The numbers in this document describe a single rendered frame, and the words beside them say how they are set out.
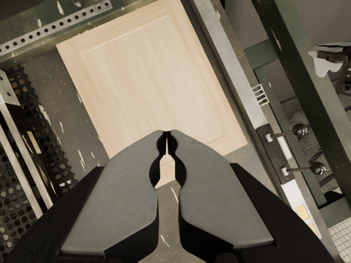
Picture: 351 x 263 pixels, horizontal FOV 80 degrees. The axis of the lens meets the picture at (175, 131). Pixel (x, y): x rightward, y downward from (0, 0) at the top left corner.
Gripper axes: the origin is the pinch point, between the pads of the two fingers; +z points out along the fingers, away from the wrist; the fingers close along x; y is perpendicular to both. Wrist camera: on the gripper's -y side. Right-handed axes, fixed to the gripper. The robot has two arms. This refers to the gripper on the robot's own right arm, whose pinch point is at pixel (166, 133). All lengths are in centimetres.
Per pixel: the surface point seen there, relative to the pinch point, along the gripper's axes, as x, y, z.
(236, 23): 35, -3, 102
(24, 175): -42, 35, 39
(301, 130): 37, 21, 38
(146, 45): -6, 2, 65
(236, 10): 34, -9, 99
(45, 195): -36, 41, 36
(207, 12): 14, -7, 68
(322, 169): 42, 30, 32
